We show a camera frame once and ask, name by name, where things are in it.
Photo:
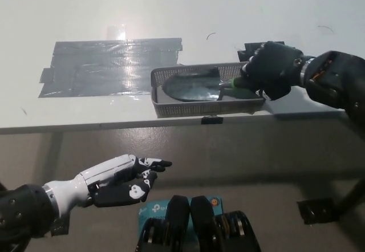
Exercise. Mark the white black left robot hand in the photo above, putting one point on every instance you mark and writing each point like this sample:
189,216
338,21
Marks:
74,189

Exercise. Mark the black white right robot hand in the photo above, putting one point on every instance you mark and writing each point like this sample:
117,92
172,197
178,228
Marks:
273,66

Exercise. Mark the black tape patch on desk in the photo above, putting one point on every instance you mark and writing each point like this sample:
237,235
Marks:
248,48

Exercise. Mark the black robot left body block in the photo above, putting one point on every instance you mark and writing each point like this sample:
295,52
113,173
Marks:
178,212

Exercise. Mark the teal tp-link box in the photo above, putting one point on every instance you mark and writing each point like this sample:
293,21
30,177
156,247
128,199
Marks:
151,210

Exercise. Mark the grey perforated plastic basket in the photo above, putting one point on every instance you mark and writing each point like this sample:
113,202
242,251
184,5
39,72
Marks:
199,111

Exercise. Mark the black slanted table leg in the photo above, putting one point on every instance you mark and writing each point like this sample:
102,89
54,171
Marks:
352,199

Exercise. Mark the large grey duct tape patch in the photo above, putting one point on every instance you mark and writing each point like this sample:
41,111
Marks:
94,69

